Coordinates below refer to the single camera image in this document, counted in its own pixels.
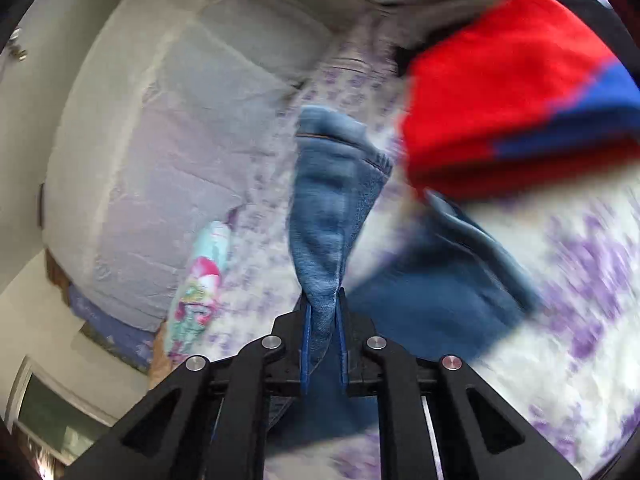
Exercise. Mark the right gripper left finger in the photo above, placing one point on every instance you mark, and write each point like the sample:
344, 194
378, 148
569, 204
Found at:
304, 350

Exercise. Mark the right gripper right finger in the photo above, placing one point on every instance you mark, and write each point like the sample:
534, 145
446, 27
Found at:
341, 336

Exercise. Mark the blue denim jeans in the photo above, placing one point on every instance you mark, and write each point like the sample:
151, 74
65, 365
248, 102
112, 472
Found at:
451, 289

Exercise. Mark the folded turquoise pink blanket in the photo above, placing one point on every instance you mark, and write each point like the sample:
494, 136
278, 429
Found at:
195, 302

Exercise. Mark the brown patchwork pillow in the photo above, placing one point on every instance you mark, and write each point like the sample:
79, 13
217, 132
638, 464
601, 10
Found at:
161, 366

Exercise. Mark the blue floral pillow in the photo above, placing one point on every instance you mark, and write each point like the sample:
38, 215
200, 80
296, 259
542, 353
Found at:
132, 346

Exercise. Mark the purple floral bed sheet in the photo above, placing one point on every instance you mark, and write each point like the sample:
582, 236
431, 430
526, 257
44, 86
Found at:
539, 292

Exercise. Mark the white lace headboard cover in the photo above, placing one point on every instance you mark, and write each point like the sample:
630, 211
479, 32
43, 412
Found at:
170, 108

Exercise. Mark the red blue folded garment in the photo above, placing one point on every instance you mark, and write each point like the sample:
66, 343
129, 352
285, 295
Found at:
525, 94

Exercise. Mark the window with white frame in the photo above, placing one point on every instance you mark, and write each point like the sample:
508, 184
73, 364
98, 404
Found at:
56, 424

